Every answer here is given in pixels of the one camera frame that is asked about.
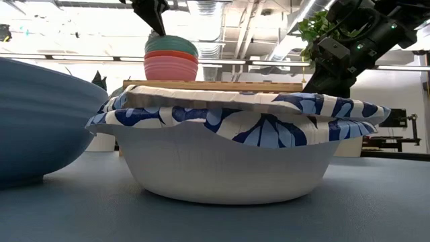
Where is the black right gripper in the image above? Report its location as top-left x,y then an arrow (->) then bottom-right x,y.
302,56 -> 357,99

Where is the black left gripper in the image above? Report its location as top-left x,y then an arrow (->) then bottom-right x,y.
119,0 -> 171,37

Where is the teal plastic bowl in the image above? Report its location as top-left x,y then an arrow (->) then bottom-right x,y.
144,34 -> 200,58

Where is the pink plastic bowl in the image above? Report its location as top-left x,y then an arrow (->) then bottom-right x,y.
143,55 -> 200,81

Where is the blue floral paper bowl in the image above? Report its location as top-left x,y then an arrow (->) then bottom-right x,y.
100,83 -> 392,126
85,106 -> 378,206

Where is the blue plastic bowl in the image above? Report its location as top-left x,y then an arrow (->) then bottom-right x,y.
0,56 -> 110,189

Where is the wooden slatted shelf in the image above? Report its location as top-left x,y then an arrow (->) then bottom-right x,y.
118,79 -> 304,157

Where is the potted leafy green tree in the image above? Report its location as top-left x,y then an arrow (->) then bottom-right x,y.
298,9 -> 370,158

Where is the black monitor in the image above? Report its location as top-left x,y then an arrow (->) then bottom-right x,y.
378,108 -> 408,128

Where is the black desk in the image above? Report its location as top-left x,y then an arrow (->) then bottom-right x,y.
361,114 -> 421,153

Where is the potted snake plant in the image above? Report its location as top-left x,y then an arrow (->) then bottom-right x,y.
85,70 -> 125,153

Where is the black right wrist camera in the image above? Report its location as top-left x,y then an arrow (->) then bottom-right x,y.
315,36 -> 351,63

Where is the black table frame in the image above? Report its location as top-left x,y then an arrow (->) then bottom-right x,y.
361,150 -> 430,163

